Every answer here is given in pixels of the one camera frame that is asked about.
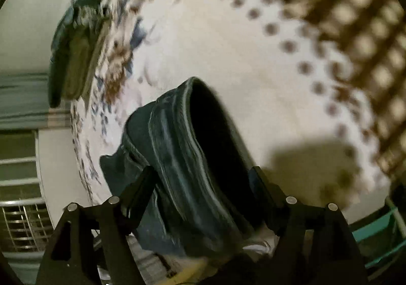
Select brown white checkered blanket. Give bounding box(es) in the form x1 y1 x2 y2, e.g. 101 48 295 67
222 0 406 178

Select dark green bundled duvet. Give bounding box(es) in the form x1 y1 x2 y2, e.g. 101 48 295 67
48 0 111 108

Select teal metal frame stool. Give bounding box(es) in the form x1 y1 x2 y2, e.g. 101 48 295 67
350 196 405 271

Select grey window curtain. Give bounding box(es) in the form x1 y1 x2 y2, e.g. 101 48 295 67
1 73 71 131

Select dark blue denim jeans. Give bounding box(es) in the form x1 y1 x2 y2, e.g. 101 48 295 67
100 77 264 257

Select white floral bed blanket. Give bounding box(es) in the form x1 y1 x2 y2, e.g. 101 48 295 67
72 0 390 222

